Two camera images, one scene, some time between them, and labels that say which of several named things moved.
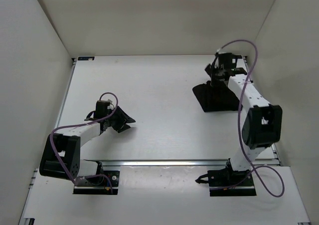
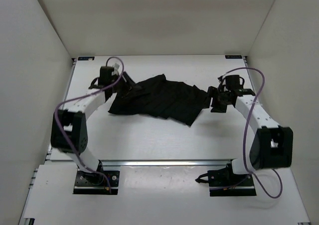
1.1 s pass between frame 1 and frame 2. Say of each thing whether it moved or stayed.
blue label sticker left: stayed
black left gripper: moved
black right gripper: moved
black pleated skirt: moved
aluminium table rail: stayed
